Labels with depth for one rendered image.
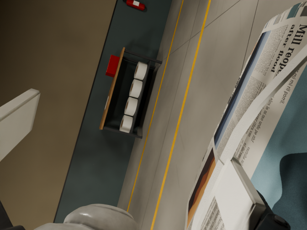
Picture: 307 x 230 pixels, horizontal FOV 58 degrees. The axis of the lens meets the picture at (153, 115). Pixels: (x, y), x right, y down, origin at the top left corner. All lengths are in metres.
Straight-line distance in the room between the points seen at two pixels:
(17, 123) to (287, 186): 0.18
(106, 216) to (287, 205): 0.33
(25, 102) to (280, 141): 0.18
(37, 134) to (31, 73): 1.36
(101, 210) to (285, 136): 0.35
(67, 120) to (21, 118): 6.43
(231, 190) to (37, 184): 6.68
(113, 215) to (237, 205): 0.34
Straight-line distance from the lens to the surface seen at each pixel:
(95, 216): 0.48
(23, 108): 0.17
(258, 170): 0.24
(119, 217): 0.49
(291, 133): 0.22
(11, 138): 0.17
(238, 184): 0.18
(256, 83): 0.29
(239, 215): 0.17
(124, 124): 6.01
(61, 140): 6.64
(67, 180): 6.74
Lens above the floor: 1.24
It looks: 13 degrees down
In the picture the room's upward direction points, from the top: 74 degrees counter-clockwise
